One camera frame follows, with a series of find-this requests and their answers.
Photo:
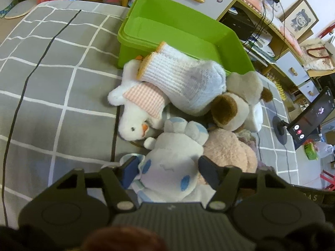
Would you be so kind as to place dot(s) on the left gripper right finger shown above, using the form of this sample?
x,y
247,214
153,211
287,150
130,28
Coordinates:
x,y
211,172

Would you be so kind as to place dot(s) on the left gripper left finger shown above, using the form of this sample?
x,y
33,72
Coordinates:
x,y
128,170

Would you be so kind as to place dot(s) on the pink fluffy plush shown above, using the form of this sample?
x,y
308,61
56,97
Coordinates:
x,y
228,148

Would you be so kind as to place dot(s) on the white blue cinnamoroll plush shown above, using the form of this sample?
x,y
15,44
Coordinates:
x,y
169,172

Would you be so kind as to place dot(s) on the white duck plush toy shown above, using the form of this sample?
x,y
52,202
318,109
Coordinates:
x,y
143,103

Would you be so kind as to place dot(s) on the brown white dog plush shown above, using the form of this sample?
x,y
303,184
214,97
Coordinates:
x,y
240,106

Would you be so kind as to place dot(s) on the white knitted sock orange cuff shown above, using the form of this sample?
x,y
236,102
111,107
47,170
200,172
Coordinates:
x,y
190,84

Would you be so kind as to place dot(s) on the black round phone stand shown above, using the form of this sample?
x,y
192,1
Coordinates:
x,y
280,127

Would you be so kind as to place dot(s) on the smartphone on stand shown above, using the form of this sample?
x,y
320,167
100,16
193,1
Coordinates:
x,y
302,127

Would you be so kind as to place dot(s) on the grey checked bed sheet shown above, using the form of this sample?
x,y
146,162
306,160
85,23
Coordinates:
x,y
57,67

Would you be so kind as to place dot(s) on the green plastic storage bin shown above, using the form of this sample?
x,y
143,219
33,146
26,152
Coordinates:
x,y
150,22

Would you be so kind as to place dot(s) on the wooden cabinet with drawers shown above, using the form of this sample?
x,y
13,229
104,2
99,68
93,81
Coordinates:
x,y
267,38

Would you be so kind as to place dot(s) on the framed cartoon picture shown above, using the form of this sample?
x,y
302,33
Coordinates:
x,y
300,18

